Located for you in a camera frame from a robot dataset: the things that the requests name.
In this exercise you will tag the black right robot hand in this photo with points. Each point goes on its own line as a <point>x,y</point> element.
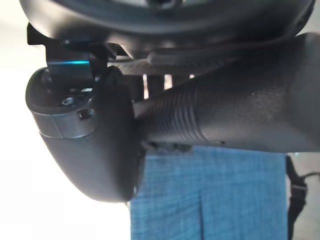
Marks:
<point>82,160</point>

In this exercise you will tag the blue fabric wheelchair backrest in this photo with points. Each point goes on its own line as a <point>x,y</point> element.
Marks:
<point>212,195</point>

